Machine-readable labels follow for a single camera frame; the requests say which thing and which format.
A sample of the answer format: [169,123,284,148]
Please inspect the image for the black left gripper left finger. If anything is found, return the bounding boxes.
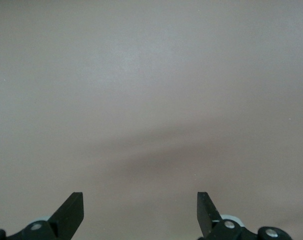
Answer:
[0,191,85,240]

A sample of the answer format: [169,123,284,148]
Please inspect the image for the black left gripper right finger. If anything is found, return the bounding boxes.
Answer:
[196,191,293,240]

